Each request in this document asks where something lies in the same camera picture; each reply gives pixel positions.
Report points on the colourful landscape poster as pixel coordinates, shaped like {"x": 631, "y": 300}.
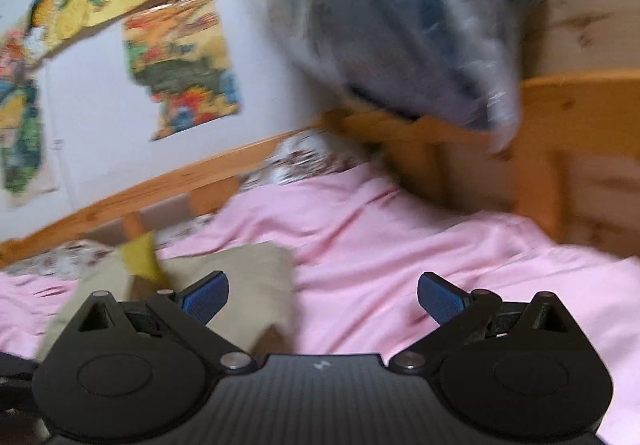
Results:
{"x": 177, "y": 51}

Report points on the blond anime character poster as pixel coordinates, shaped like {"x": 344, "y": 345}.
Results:
{"x": 26, "y": 170}

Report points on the olive beige brown hooded jacket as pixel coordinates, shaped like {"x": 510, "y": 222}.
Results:
{"x": 259, "y": 317}

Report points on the floral white mattress cover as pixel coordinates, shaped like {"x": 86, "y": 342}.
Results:
{"x": 300, "y": 160}

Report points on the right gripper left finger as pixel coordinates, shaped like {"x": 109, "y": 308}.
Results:
{"x": 186, "y": 315}

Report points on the pink bed sheet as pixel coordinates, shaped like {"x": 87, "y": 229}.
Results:
{"x": 559, "y": 363}

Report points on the wooden bed frame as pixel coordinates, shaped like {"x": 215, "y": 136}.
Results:
{"x": 573, "y": 169}

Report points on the plastic bag of clothes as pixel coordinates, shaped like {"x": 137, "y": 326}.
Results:
{"x": 455, "y": 60}

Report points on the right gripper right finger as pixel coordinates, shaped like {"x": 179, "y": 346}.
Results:
{"x": 463, "y": 318}

